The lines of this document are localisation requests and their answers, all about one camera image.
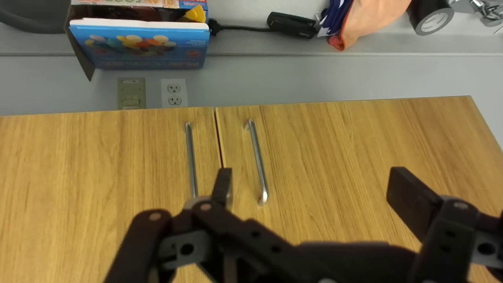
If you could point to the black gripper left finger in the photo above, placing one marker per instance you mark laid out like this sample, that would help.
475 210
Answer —
157 246

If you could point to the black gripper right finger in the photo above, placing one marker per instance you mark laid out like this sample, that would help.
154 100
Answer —
450 236

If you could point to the wooden cabinet door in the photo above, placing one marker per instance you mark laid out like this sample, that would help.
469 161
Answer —
79 173
356 158

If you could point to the blue toy food box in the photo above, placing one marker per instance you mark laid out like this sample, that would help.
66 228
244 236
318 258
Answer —
139 44

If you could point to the black mug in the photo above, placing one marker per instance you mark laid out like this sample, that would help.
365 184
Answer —
431 16

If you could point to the coral red cloth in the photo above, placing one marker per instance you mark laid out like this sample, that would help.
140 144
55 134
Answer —
337 43

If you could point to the metal faucet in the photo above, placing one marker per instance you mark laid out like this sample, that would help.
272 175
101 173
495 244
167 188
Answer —
484 10

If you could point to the peach orange cloth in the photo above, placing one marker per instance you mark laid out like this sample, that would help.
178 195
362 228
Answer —
374 18

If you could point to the yellow toy piece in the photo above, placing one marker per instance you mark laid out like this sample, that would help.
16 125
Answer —
195 13

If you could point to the navy blue cloth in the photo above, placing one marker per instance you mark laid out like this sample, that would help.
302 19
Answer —
335 13

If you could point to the dark grey round tray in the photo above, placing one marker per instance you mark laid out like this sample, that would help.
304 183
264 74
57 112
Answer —
32 13

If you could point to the white wall outlet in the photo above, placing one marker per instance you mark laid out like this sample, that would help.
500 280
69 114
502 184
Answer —
173 93

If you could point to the beige wall switch plate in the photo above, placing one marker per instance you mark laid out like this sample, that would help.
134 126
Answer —
131 93

